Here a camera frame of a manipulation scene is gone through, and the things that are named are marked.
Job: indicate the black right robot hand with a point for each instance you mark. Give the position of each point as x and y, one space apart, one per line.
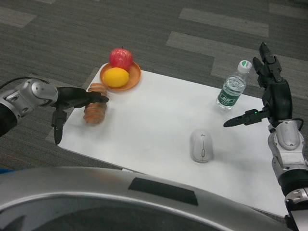
278 101

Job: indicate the clear green-label water bottle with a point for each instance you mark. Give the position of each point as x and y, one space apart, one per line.
231 91

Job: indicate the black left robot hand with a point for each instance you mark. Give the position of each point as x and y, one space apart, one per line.
72 97

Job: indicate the white computer mouse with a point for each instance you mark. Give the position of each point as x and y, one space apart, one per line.
202 146

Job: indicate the silver robot chest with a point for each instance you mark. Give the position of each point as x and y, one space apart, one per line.
72 183

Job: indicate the red apple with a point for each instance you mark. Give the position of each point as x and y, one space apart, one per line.
121 57

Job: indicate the brown ridged bread roll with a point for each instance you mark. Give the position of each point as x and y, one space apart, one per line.
95 113

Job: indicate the yellow lemon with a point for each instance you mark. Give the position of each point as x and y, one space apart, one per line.
115 77

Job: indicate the orange round plate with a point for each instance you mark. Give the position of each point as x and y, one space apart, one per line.
134 77

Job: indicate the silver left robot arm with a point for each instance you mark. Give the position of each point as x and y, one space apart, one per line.
31 96

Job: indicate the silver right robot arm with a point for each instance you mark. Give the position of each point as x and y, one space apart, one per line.
288 149

